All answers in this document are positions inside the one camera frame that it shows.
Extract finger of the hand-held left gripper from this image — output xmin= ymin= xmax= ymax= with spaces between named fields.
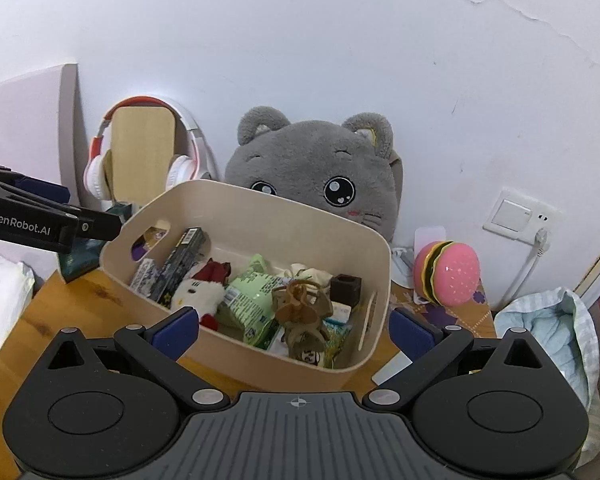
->
xmin=0 ymin=180 xmax=127 ymax=254
xmin=0 ymin=160 xmax=72 ymax=207

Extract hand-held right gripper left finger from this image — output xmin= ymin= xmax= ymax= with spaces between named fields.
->
xmin=44 ymin=306 xmax=231 ymax=413

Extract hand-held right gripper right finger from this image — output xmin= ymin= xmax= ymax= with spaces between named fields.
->
xmin=362 ymin=306 xmax=551 ymax=413

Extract red white plush toy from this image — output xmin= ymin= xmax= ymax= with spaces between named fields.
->
xmin=170 ymin=258 xmax=233 ymax=331

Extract white blue tissue pack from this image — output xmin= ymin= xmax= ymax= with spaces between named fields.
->
xmin=130 ymin=258 xmax=161 ymax=294

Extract long cartoon pen box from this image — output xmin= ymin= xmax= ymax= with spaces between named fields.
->
xmin=150 ymin=227 xmax=211 ymax=307

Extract colourful cartoon tissue pack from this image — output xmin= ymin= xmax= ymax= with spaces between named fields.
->
xmin=324 ymin=321 xmax=354 ymax=369

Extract black cube with gold character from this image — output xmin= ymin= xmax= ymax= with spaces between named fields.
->
xmin=330 ymin=273 xmax=363 ymax=306

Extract taupe hair claw clip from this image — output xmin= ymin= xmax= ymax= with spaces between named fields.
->
xmin=271 ymin=280 xmax=334 ymax=335

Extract beige storage bin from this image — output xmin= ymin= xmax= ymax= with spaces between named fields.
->
xmin=99 ymin=179 xmax=393 ymax=392

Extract wooden desktop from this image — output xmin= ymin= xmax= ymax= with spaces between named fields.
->
xmin=0 ymin=260 xmax=496 ymax=480

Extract dark green tissue pack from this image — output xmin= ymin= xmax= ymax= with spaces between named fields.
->
xmin=55 ymin=202 xmax=133 ymax=283

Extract white board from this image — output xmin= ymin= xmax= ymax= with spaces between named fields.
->
xmin=0 ymin=64 xmax=83 ymax=196

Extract pink burger toy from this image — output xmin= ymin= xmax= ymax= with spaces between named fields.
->
xmin=412 ymin=241 xmax=481 ymax=307

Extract green printed packet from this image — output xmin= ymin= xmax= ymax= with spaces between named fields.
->
xmin=215 ymin=254 xmax=282 ymax=349

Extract wooden headphone stand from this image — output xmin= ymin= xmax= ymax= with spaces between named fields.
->
xmin=102 ymin=106 xmax=177 ymax=206

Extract white red headphones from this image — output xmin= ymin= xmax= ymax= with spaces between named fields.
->
xmin=83 ymin=96 xmax=217 ymax=200

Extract white cloth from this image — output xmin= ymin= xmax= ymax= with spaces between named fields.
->
xmin=0 ymin=245 xmax=36 ymax=381

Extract pale checked blanket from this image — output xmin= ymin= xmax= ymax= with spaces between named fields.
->
xmin=494 ymin=287 xmax=600 ymax=468

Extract grey cat plush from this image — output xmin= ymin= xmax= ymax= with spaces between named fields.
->
xmin=224 ymin=106 xmax=403 ymax=250

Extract white plug with cable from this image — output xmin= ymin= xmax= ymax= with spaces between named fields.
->
xmin=500 ymin=227 xmax=552 ymax=312

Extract white wall socket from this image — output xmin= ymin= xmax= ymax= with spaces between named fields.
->
xmin=482 ymin=186 xmax=563 ymax=246

